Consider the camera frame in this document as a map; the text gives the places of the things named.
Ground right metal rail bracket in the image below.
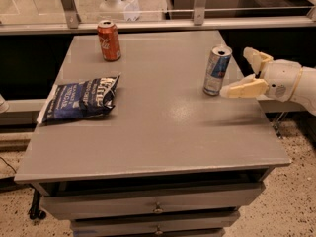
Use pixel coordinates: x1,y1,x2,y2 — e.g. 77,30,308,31
193,0,206,26

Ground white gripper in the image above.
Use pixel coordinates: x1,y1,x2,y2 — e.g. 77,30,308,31
220,47,302,102

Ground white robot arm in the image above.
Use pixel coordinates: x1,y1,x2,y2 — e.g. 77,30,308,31
220,47,316,115

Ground grey drawer cabinet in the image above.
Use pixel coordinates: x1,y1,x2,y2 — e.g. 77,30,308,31
16,31,290,237

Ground orange coca-cola can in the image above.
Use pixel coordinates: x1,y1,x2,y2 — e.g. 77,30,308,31
97,20,121,61

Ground blue silver redbull can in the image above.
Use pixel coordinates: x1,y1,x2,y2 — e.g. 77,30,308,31
203,44,232,96

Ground top grey drawer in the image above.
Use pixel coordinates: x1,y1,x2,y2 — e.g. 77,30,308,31
40,182,265,220

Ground metal rail bracket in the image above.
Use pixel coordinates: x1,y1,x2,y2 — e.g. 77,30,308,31
60,0,81,29
193,0,206,26

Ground black caster wheel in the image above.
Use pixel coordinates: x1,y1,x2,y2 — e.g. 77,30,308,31
29,190,46,220

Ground grey drawer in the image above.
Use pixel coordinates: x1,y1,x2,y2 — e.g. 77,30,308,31
40,182,265,220
71,211,240,237

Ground left metal rail bracket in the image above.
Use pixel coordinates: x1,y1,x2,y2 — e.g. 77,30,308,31
60,0,81,29

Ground blue chips bag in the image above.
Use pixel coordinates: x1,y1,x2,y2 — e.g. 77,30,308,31
37,75,120,124

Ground black floor cable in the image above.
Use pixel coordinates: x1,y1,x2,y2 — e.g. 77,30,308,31
0,155,18,175

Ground white pedestal base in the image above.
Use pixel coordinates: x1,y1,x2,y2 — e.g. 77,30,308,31
99,0,140,21

